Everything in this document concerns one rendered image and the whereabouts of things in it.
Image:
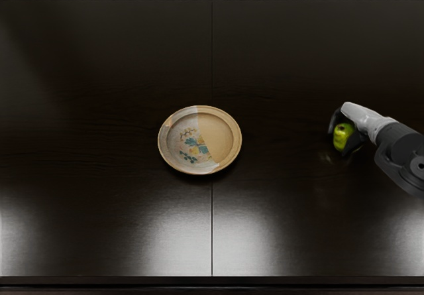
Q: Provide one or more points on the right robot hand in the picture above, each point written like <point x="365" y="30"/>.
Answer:
<point x="361" y="117"/>

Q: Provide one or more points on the green fruit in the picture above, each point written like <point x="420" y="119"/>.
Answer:
<point x="341" y="136"/>

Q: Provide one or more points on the tan patterned ceramic plate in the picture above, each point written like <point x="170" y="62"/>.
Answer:
<point x="199" y="139"/>

